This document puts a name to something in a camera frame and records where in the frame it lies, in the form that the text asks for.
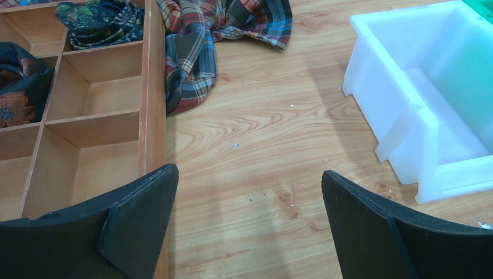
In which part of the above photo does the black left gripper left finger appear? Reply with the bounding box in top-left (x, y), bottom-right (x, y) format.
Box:
top-left (1, 164), bottom-right (179, 278)

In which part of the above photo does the wooden compartment tray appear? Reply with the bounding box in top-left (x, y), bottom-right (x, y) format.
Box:
top-left (0, 0), bottom-right (170, 279)

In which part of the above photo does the white plastic bin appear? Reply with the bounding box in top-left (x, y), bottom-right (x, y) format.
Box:
top-left (342, 1), bottom-right (492, 203)

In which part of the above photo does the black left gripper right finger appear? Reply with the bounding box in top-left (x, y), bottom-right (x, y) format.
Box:
top-left (321, 170), bottom-right (492, 278)

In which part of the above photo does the plaid cloth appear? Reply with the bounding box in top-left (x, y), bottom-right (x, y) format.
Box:
top-left (157, 0), bottom-right (293, 115)

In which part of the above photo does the green plastic bin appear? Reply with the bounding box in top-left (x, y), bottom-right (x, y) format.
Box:
top-left (463, 0), bottom-right (493, 23)

